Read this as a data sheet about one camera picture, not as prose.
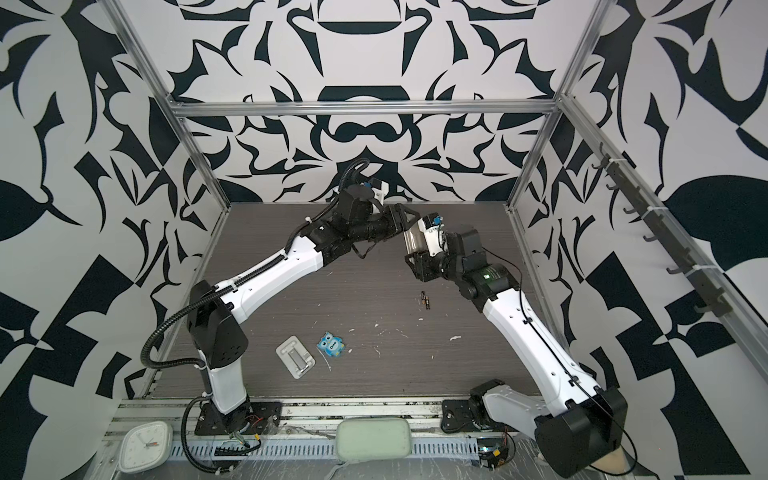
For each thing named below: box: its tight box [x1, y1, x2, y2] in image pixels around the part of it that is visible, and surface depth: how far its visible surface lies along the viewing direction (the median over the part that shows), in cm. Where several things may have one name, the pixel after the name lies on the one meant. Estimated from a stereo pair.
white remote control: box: [403, 218, 443, 256], surface depth 69 cm
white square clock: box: [118, 421, 174, 474], surface depth 70 cm
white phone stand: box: [275, 335, 316, 380], surface depth 85 cm
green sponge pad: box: [334, 417, 413, 462], surface depth 71 cm
